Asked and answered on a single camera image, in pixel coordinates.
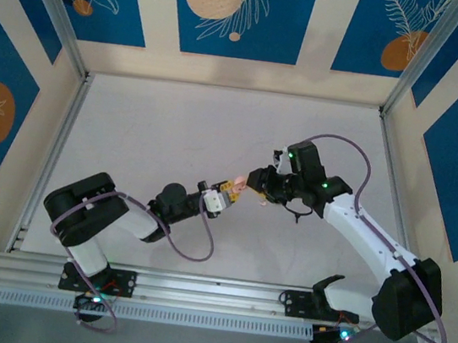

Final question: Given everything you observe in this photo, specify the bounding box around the pink earbud charging case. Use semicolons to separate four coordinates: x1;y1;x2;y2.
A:
231;174;251;195

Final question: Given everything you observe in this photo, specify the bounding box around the black controller board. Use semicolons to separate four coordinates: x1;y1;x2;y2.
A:
70;288;111;326
309;322;358;343

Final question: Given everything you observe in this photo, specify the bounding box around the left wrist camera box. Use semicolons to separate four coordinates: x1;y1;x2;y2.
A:
193;179;232;215

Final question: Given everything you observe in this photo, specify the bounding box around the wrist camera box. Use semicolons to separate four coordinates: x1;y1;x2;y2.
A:
270;143;298;177
193;179;232;215

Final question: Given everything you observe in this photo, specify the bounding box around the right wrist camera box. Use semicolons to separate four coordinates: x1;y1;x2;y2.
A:
270;143;298;177

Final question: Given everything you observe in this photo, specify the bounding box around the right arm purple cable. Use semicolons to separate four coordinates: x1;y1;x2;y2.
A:
272;130;458;343

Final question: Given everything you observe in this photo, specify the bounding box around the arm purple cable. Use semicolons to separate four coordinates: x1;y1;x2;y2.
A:
272;130;458;343
35;182;221;343

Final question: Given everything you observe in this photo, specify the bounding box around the thin black cable loop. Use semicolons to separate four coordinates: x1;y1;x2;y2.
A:
279;202;317;228

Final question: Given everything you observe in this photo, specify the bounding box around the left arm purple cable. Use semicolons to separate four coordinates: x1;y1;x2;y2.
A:
35;182;221;343

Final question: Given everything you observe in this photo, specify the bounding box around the aluminium table side rail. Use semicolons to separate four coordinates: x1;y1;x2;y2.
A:
359;109;433;258
6;65;95;263

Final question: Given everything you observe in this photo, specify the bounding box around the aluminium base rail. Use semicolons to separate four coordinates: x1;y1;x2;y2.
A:
0;244;445;343

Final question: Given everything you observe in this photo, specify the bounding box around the grey slotted cable duct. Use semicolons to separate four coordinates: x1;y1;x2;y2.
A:
0;284;360;343

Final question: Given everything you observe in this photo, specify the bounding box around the aluminium frame post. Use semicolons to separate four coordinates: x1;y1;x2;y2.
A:
3;0;101;80
379;0;458;128

